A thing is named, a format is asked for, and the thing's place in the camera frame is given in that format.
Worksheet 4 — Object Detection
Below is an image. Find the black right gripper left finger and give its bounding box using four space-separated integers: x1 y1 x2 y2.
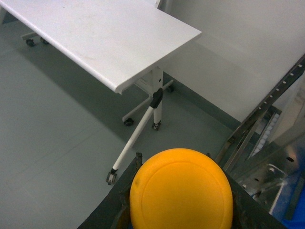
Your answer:
78 153 142 229

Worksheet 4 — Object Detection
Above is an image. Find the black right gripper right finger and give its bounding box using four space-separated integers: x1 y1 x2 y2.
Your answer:
206 152 286 229

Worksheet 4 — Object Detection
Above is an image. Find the yellow mushroom push button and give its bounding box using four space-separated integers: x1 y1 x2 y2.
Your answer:
130 148 233 229

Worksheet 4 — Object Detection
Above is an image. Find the right blue plastic crate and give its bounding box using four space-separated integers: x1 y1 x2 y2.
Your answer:
269 171 305 229

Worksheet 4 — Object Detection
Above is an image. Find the metal roller rack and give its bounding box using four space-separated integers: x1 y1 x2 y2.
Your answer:
215 57 305 213

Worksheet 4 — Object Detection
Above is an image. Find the white folding table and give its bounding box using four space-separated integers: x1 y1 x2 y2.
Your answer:
0 0 201 184

